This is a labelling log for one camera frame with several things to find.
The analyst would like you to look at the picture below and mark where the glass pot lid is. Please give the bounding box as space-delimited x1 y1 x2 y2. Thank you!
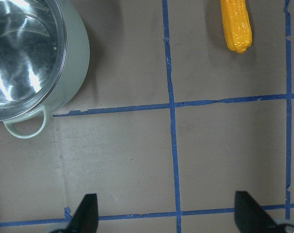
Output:
0 0 67 121

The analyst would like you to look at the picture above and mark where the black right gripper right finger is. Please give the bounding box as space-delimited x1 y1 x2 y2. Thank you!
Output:
235 191 277 233

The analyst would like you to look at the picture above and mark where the blue tape strip vertical middle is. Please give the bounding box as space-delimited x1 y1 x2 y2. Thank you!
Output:
162 0 182 233

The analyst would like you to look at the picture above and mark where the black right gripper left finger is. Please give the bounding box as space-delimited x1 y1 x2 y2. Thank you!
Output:
65 194 99 233

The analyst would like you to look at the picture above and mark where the blue tape strip horizontal upper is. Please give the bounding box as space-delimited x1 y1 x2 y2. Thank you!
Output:
53 94 287 117

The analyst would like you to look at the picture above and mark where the pale green cooking pot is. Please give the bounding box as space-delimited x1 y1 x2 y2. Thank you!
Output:
1 0 90 139

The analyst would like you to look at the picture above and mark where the yellow plastic corn cob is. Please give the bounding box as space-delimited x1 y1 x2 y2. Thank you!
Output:
220 0 252 53

